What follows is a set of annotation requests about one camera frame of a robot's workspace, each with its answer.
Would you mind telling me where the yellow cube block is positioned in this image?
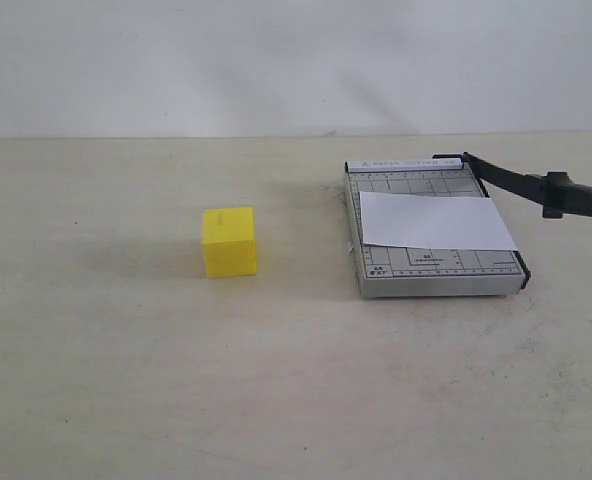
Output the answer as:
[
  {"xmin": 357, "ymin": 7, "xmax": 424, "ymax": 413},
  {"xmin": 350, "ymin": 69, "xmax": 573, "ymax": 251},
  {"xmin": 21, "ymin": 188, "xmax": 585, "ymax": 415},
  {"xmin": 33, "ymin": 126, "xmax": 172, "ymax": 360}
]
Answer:
[{"xmin": 201, "ymin": 206, "xmax": 258, "ymax": 279}]

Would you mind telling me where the grey paper cutter base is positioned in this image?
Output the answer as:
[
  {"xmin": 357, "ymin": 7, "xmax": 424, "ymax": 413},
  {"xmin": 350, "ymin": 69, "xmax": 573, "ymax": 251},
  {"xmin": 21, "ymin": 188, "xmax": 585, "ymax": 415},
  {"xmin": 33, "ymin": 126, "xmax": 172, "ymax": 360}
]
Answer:
[{"xmin": 344, "ymin": 154, "xmax": 531, "ymax": 298}]

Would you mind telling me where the white paper sheet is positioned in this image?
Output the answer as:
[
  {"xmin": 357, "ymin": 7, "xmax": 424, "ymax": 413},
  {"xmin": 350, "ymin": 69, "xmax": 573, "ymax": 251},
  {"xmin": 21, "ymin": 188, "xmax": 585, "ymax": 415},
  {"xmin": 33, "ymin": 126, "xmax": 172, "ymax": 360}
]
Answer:
[{"xmin": 359, "ymin": 191, "xmax": 517, "ymax": 251}]

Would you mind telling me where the black cutter blade lever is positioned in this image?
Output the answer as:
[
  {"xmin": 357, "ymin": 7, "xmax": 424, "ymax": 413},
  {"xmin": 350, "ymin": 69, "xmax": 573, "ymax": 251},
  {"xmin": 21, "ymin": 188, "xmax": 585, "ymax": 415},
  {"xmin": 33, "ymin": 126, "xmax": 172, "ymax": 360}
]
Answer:
[{"xmin": 432, "ymin": 152, "xmax": 592, "ymax": 219}]

